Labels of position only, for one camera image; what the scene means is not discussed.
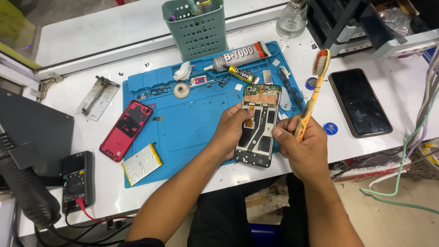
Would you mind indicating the pink white card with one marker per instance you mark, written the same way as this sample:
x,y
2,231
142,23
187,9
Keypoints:
x,y
199,80

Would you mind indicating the small orange flex part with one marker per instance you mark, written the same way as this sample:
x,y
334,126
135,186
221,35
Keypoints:
x,y
157,118

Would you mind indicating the metal spudger blade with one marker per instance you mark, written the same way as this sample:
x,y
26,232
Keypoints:
x,y
268,77

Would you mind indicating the person's left hand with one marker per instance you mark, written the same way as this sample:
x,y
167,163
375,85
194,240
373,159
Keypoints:
x,y
226,133

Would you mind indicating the red phone back cover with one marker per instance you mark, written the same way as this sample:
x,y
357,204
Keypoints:
x,y
125,132

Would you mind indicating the small black frame part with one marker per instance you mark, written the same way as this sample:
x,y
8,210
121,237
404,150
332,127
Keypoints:
x,y
225,81

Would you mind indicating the dark grey board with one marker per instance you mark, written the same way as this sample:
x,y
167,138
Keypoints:
x,y
37,130

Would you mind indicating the black screwdriver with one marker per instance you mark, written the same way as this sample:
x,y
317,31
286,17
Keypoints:
x,y
290,90

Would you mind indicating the black drawer organiser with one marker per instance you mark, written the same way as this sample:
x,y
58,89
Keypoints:
x,y
339,24

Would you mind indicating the teal perforated basket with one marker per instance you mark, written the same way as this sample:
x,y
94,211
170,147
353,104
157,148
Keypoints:
x,y
197,32

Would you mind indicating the black multimeter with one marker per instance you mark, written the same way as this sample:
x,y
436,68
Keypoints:
x,y
78,180

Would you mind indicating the metal clamp fixture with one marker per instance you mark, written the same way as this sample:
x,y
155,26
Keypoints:
x,y
97,97

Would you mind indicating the red probe lead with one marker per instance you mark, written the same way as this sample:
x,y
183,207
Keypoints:
x,y
92,216

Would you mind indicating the metal hinge bracket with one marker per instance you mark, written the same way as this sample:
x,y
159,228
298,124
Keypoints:
x,y
44,85

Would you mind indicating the blue round disc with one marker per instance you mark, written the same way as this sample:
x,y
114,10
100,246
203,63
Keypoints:
x,y
330,128
310,83

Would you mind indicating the person's black trousers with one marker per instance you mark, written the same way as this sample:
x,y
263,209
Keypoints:
x,y
219,216

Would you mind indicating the crumpled white tissue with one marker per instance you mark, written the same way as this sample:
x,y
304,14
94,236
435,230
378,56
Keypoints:
x,y
182,71

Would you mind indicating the black hot air gun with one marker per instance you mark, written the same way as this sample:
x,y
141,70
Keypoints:
x,y
25,185

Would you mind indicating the small yellow glue tube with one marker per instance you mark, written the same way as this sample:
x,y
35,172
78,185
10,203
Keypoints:
x,y
240,73

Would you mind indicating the orange toothbrush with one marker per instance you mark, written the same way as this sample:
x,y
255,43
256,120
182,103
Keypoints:
x,y
317,84

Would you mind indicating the clear glass bottle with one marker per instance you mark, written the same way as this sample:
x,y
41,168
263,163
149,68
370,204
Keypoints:
x,y
291,20

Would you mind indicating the silver phone battery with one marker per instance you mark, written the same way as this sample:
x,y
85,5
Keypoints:
x,y
141,165

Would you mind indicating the white tape roll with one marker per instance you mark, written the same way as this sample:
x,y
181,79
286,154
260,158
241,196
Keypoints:
x,y
181,90

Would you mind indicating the person's right hand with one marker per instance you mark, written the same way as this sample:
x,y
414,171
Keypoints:
x,y
307,151

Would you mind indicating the blue stool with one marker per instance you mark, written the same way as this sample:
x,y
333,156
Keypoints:
x,y
264,236

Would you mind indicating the black sim tray frame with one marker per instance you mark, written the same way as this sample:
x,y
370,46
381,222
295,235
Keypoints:
x,y
160,91

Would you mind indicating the black smartphone with brown case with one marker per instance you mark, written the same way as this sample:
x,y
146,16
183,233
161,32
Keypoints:
x,y
360,103

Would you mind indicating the large grey glue tube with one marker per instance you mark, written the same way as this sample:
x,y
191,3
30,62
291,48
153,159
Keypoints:
x,y
236,56

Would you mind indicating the blue silicone repair mat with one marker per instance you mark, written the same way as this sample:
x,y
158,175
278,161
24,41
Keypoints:
x,y
185,130

